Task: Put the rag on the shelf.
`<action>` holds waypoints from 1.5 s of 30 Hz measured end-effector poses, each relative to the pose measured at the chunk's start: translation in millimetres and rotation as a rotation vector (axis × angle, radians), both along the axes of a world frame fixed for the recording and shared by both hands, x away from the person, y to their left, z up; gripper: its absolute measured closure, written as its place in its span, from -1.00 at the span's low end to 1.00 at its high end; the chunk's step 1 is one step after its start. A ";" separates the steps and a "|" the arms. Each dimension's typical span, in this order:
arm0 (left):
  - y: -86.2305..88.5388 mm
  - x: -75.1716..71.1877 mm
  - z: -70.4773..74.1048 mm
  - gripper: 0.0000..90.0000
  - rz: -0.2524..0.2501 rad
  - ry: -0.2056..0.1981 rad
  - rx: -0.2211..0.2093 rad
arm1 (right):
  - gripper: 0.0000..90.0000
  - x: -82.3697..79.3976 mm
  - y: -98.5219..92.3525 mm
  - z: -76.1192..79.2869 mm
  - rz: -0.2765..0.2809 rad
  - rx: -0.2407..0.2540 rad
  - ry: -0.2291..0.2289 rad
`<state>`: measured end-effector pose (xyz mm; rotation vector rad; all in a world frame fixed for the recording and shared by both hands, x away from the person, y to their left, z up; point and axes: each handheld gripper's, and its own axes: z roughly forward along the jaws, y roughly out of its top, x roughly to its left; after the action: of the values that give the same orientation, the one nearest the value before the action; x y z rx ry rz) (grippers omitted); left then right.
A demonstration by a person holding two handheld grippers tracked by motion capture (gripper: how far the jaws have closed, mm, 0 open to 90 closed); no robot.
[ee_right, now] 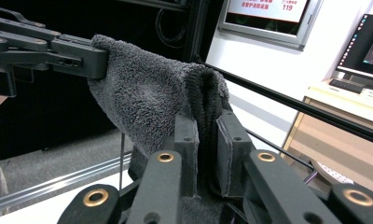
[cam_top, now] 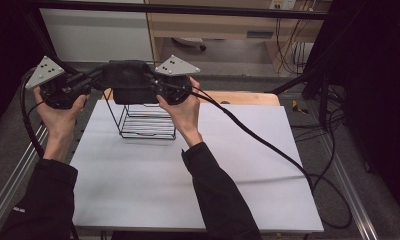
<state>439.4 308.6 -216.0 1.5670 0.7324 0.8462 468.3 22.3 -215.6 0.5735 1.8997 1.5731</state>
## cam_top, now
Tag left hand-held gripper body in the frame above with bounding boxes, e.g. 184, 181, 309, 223
24, 55, 93, 111

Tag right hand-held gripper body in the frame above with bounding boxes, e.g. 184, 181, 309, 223
154, 54, 202, 106

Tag black fabric bag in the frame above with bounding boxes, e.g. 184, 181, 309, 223
93, 59, 161, 106

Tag black wire rack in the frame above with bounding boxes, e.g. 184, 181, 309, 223
102, 87, 178, 141

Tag person's right hand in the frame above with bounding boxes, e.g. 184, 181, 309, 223
156, 76, 203, 143

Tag person's left hand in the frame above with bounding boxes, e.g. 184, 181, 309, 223
32, 86, 89, 141

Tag white cabinet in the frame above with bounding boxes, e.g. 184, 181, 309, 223
39, 8, 155, 63

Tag white chair base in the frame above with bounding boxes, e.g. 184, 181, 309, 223
171, 36, 208, 53

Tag black curtain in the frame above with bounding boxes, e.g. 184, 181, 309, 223
0, 0, 47, 134
312, 0, 400, 218

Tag wooden board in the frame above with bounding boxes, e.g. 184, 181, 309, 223
102, 87, 282, 107

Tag light wooden desk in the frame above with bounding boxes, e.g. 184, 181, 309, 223
144, 0, 332, 73

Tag white board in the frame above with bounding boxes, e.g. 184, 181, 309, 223
69, 99, 325, 234

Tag yellow black tape strip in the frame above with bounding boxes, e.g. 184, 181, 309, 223
291, 99, 310, 115

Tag white power strip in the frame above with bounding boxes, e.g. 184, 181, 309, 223
268, 0, 297, 11

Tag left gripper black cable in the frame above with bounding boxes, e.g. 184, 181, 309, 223
19, 67, 46, 160

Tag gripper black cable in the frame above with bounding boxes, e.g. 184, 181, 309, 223
187, 87, 353, 230
19, 67, 46, 160

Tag black metal frame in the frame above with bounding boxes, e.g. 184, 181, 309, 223
19, 0, 342, 126

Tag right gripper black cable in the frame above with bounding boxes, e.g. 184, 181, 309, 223
187, 87, 353, 230

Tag aluminium rail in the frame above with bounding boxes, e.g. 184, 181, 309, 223
0, 119, 51, 228
316, 129, 379, 240

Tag hanging black cables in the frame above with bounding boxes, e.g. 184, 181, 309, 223
274, 16, 311, 78

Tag black floor cables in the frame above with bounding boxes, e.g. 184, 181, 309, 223
289, 84, 349, 191

